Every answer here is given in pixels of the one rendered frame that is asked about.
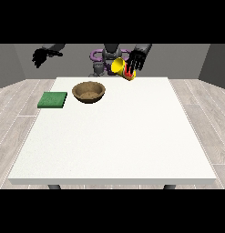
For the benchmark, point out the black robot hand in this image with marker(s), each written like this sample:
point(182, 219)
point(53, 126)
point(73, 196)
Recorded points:
point(137, 60)
point(40, 57)

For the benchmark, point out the yellow cup with melon print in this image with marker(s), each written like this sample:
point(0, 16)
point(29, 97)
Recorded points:
point(120, 67)

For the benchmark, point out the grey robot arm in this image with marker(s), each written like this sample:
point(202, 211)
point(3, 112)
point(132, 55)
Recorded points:
point(54, 47)
point(143, 47)

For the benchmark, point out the green square pad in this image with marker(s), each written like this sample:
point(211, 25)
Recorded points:
point(52, 99)

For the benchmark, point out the brown wooden bowl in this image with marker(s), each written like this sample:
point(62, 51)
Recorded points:
point(88, 92)

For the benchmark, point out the grey robot trunk purple rings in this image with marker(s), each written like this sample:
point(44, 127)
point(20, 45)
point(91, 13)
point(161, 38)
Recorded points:
point(104, 56)

